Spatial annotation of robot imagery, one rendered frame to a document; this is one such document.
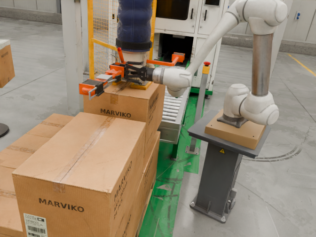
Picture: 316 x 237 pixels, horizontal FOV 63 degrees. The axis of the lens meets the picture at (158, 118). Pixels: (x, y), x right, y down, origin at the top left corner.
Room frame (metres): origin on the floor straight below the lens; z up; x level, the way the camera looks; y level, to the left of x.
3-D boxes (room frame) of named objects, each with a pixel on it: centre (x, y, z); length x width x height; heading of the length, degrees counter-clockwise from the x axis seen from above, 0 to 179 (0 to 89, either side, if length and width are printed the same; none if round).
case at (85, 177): (1.05, 0.30, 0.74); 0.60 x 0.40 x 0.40; 172
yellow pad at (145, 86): (1.68, 0.11, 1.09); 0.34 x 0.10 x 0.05; 170
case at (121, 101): (1.69, 0.21, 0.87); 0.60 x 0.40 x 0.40; 171
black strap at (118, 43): (1.70, 0.20, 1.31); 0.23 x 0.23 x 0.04
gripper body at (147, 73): (1.42, 0.09, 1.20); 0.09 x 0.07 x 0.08; 81
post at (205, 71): (2.57, -0.43, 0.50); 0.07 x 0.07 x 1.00; 82
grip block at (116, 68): (1.45, 0.25, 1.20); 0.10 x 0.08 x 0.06; 80
